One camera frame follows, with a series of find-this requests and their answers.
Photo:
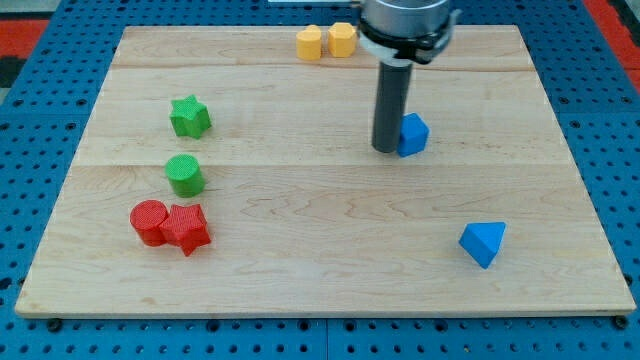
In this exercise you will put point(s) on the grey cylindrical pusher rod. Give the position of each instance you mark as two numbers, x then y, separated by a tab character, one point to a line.
392	89

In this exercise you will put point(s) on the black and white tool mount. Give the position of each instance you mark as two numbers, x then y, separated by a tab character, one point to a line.
402	51

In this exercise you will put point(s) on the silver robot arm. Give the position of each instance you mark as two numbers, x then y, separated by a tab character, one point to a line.
400	34

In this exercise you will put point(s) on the blue cube block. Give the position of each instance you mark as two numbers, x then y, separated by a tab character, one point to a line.
413	135

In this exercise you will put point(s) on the blue triangle block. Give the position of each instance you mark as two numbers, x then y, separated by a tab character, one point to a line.
482	241

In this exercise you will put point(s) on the yellow hexagon block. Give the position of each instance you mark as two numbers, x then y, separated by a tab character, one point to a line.
342	40

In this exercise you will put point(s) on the yellow heart block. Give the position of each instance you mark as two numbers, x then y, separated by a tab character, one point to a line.
309	43

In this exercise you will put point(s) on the wooden board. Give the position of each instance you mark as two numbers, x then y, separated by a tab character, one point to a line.
306	218

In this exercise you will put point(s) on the green star block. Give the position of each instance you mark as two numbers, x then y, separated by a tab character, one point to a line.
189	117

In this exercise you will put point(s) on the green cylinder block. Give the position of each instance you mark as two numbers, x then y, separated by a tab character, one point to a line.
184	175

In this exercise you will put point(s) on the red star block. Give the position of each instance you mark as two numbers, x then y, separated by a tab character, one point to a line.
186	227

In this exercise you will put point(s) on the red cylinder block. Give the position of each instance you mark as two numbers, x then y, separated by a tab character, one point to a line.
146	218

